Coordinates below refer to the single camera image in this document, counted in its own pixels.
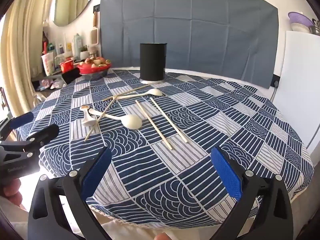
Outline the black side table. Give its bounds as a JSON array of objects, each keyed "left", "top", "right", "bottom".
[{"left": 31, "top": 69, "right": 83, "bottom": 86}]

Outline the cream curtain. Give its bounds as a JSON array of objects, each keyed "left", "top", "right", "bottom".
[{"left": 0, "top": 0, "right": 59, "bottom": 120}]

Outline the blue white patterned tablecloth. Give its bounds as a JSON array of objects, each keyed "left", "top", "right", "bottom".
[{"left": 16, "top": 69, "right": 315, "bottom": 229}]

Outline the red fruit basket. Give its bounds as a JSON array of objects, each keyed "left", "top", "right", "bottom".
[{"left": 77, "top": 64, "right": 111, "bottom": 75}]

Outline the white drink cup red straw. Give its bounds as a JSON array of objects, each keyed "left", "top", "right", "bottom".
[{"left": 41, "top": 42, "right": 55, "bottom": 76}]

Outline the white bowl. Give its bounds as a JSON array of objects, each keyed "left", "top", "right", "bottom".
[{"left": 290, "top": 22, "right": 312, "bottom": 33}]

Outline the person's left forearm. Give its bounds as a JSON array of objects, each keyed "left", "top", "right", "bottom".
[{"left": 0, "top": 196, "right": 28, "bottom": 222}]

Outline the black cylindrical utensil holder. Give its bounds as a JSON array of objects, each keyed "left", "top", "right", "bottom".
[{"left": 139, "top": 43, "right": 167, "bottom": 84}]

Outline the pale green spray bottle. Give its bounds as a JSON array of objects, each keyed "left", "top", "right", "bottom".
[{"left": 73, "top": 33, "right": 82, "bottom": 58}]

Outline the red instant noodle cup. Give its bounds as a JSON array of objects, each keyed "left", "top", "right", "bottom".
[{"left": 59, "top": 59, "right": 75, "bottom": 73}]

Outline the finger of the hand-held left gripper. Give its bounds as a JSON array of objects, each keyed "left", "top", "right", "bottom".
[
  {"left": 0, "top": 124, "right": 60, "bottom": 153},
  {"left": 0, "top": 112, "right": 34, "bottom": 140}
]

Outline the small white ceramic spoon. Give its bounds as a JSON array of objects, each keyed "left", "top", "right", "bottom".
[{"left": 80, "top": 106, "right": 97, "bottom": 127}]

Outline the grey-blue backdrop cloth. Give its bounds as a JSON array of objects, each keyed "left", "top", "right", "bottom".
[{"left": 99, "top": 0, "right": 279, "bottom": 89}]

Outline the purple bowl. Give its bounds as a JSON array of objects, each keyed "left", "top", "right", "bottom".
[{"left": 288, "top": 12, "right": 314, "bottom": 28}]

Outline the person's left hand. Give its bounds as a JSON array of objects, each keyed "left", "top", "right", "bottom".
[{"left": 1, "top": 179, "right": 23, "bottom": 207}]

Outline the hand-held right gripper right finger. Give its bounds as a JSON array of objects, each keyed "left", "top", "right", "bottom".
[{"left": 210, "top": 146, "right": 293, "bottom": 240}]

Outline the large white ceramic spoon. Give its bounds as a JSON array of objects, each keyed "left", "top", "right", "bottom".
[{"left": 90, "top": 109, "right": 143, "bottom": 130}]

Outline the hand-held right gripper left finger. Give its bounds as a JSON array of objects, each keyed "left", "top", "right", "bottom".
[{"left": 27, "top": 146, "right": 112, "bottom": 240}]

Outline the white panel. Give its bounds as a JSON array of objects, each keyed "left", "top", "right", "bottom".
[{"left": 271, "top": 31, "right": 320, "bottom": 150}]

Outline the round wall mirror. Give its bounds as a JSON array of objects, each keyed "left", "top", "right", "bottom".
[{"left": 53, "top": 0, "right": 98, "bottom": 27}]

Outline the pile of mixed fruit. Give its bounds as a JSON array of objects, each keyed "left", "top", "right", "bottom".
[{"left": 79, "top": 57, "right": 112, "bottom": 68}]

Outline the metal bowl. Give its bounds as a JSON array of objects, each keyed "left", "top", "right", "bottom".
[{"left": 80, "top": 70, "right": 109, "bottom": 81}]

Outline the wooden hairbrush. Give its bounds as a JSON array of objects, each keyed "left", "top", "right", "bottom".
[{"left": 90, "top": 11, "right": 98, "bottom": 44}]

